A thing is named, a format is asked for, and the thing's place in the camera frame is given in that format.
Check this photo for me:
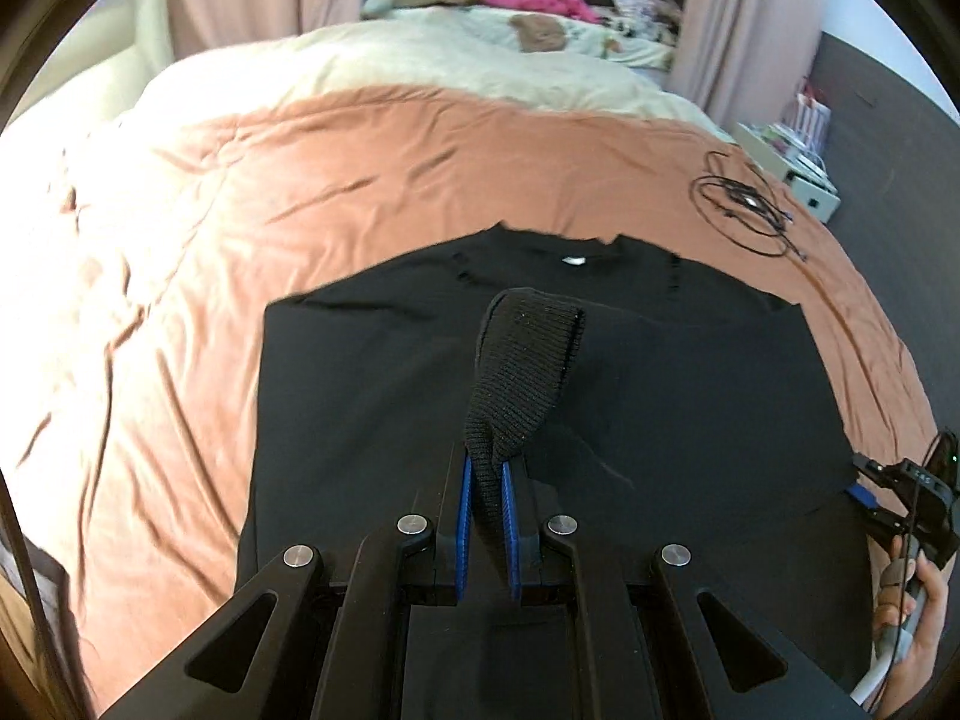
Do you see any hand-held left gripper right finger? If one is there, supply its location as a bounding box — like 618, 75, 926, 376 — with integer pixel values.
501, 461, 875, 720

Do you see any orange blanket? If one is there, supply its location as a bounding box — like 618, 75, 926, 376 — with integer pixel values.
0, 82, 938, 713

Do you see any white nightstand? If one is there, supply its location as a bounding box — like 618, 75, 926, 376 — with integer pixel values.
735, 120, 841, 222

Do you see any pink cloth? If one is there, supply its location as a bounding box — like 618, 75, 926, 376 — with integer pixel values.
480, 0, 601, 23

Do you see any right hand-held gripper cable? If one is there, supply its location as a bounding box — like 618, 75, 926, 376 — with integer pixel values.
904, 426, 960, 563

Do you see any brown teddy bear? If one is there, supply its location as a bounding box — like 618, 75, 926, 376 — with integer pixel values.
510, 13, 567, 53

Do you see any cream headboard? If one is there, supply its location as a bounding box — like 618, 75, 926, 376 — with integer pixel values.
0, 0, 177, 151

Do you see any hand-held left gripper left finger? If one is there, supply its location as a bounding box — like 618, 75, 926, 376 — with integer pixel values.
97, 441, 477, 720

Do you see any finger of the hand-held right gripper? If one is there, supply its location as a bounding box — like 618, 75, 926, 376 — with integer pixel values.
853, 452, 901, 485
844, 486, 912, 537

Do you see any hand-held gripper cable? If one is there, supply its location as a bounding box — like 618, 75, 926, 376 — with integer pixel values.
904, 426, 960, 563
0, 465, 53, 661

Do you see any black long-sleeve shirt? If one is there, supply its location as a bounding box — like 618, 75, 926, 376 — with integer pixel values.
236, 229, 878, 698

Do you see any person's right hand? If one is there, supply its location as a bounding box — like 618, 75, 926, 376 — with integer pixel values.
870, 536, 950, 717

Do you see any tangled black cable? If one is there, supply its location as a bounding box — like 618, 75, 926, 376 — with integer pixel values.
694, 150, 811, 263

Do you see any cream duvet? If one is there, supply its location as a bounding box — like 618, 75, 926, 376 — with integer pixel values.
139, 4, 740, 143

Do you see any striped gift bag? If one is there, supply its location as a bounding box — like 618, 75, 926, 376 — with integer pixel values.
793, 79, 832, 158

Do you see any left hand-held gripper cable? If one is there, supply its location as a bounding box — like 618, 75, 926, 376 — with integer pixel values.
0, 465, 53, 661

